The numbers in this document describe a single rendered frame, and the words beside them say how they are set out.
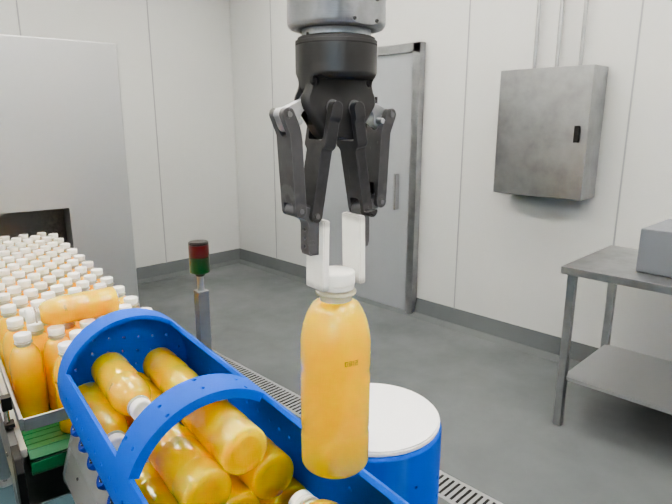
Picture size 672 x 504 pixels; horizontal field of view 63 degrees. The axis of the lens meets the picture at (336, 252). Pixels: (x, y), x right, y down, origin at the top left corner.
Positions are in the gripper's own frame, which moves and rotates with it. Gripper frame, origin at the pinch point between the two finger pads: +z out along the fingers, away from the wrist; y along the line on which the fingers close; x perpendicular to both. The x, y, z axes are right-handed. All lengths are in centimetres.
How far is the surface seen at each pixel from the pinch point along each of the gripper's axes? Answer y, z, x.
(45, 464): -19, 64, 84
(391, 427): 35, 47, 28
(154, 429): -10.9, 30.0, 28.3
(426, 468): 37, 53, 21
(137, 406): -8, 37, 48
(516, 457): 184, 152, 95
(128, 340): -1, 34, 73
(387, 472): 29, 51, 22
